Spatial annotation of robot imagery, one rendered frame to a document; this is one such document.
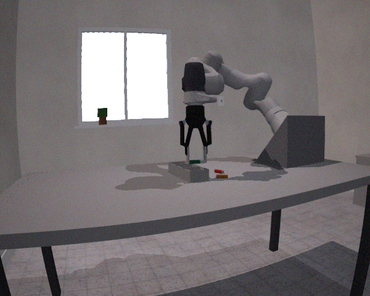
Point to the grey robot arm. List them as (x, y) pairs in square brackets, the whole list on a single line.
[(202, 79)]

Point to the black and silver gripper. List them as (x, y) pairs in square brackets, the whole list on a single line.
[(195, 118)]

